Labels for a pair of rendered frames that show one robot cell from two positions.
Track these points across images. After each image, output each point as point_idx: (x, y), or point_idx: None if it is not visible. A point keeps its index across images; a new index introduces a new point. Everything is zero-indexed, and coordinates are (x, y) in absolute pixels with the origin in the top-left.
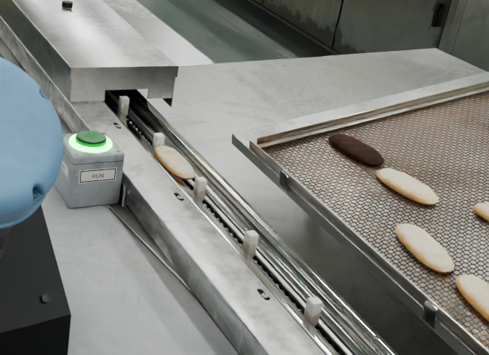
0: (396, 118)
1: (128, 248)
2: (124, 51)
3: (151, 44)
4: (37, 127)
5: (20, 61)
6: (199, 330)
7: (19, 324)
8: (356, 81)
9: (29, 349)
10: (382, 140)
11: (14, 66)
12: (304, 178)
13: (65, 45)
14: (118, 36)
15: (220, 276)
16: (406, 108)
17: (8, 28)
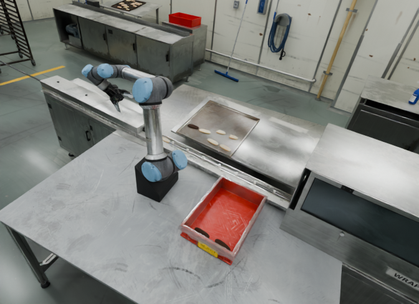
0: (195, 116)
1: None
2: (140, 119)
3: (143, 114)
4: (184, 156)
5: (113, 125)
6: (189, 166)
7: (174, 176)
8: (175, 102)
9: (175, 179)
10: (196, 123)
11: (179, 150)
12: (188, 135)
13: (130, 122)
14: (135, 115)
15: (188, 157)
16: (196, 114)
17: (105, 118)
